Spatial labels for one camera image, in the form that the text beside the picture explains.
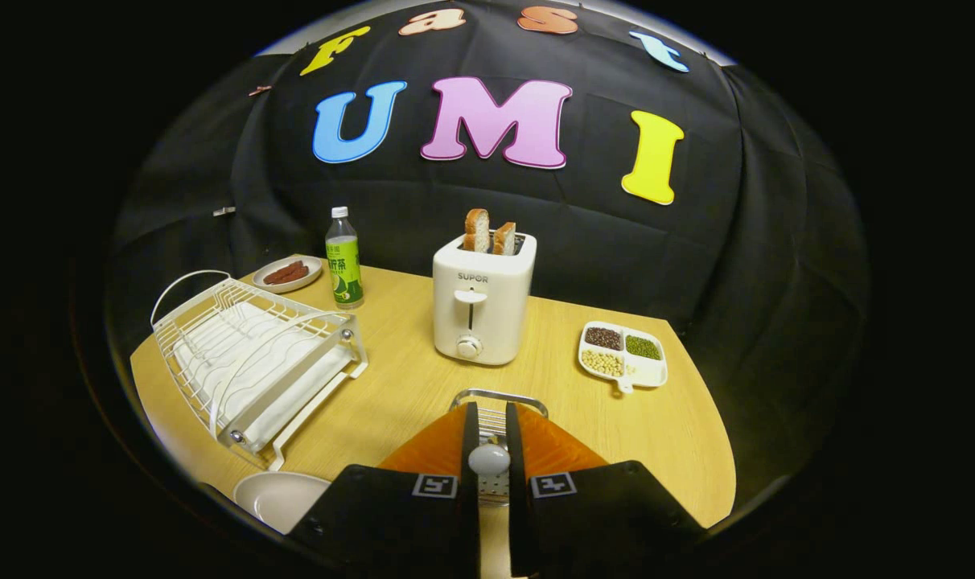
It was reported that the small grey dish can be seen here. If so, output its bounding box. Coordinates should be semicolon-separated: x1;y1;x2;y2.
252;255;324;294

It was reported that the white divided dish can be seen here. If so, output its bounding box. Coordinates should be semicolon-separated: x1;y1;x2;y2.
578;321;669;395

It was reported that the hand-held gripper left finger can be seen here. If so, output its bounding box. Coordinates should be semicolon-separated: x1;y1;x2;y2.
286;401;482;578

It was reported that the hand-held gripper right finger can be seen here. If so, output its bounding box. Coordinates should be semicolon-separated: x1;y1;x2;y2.
505;401;706;578

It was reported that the metal wire basket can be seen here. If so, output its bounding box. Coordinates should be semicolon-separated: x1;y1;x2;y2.
449;388;550;507

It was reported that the black backdrop cloth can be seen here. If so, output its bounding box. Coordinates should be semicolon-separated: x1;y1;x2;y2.
105;0;870;515

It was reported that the white toaster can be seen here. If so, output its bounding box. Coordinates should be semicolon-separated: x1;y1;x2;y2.
432;232;538;367

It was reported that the pile of yellow beans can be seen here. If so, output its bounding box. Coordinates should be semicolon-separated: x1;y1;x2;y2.
582;350;624;378

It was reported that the beige round plate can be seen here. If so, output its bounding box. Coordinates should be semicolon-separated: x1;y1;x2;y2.
232;471;332;536

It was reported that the green label drink bottle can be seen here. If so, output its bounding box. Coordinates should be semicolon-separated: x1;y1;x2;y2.
325;206;365;310

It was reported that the white wire dish rack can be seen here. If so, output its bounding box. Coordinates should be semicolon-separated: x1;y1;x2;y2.
150;269;369;472

